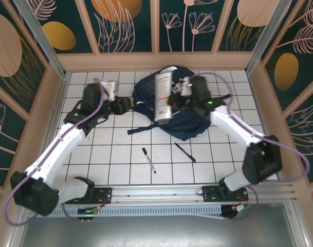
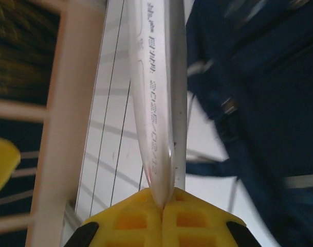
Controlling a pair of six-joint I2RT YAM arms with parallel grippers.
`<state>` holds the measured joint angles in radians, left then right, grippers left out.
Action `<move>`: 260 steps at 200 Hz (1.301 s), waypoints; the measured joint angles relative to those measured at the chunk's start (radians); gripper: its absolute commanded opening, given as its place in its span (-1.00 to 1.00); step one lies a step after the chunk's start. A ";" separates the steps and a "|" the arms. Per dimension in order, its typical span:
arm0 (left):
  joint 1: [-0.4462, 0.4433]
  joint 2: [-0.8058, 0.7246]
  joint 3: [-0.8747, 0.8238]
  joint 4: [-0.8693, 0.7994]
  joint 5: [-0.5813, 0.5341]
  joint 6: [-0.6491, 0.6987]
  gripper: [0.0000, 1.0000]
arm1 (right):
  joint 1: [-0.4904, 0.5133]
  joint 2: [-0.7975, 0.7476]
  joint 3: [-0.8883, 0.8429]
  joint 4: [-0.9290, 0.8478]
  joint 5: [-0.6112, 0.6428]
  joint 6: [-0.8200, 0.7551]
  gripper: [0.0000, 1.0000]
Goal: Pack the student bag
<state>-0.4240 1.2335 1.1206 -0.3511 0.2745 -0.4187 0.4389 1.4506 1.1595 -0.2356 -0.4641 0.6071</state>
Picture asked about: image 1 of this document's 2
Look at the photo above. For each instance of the navy blue backpack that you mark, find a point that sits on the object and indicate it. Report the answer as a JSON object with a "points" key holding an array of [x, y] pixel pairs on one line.
{"points": [[187, 126]]}

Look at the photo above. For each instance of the white printed booklet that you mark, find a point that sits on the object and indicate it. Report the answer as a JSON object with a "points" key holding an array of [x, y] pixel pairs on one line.
{"points": [[162, 97]]}

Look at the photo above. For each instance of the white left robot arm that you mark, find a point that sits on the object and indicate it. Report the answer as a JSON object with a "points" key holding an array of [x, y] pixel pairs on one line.
{"points": [[56, 149]]}

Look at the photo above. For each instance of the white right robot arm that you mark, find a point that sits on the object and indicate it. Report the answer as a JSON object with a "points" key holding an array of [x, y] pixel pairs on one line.
{"points": [[236, 123]]}

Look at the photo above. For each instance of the black pen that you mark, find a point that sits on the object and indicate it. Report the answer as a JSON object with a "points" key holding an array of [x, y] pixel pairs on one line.
{"points": [[184, 151]]}

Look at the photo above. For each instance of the black and white marker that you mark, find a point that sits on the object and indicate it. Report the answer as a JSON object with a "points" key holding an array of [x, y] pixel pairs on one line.
{"points": [[149, 160]]}

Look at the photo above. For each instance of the grey metal panel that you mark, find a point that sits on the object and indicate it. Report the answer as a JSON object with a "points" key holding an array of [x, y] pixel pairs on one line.
{"points": [[156, 234]]}

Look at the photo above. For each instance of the aluminium side rail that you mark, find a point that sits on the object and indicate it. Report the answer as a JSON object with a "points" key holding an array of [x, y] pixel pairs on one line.
{"points": [[59, 97]]}

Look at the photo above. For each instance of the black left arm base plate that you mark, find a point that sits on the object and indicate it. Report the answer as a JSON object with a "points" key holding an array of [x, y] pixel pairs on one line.
{"points": [[105, 195]]}

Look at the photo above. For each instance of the aluminium frame post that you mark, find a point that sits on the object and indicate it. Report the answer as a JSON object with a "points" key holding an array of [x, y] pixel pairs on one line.
{"points": [[40, 38], [268, 38]]}

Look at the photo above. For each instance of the long aluminium mounting rail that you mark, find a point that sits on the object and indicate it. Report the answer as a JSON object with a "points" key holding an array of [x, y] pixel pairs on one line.
{"points": [[156, 191]]}

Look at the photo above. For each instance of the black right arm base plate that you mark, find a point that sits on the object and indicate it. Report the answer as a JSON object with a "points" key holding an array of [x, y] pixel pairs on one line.
{"points": [[210, 194]]}

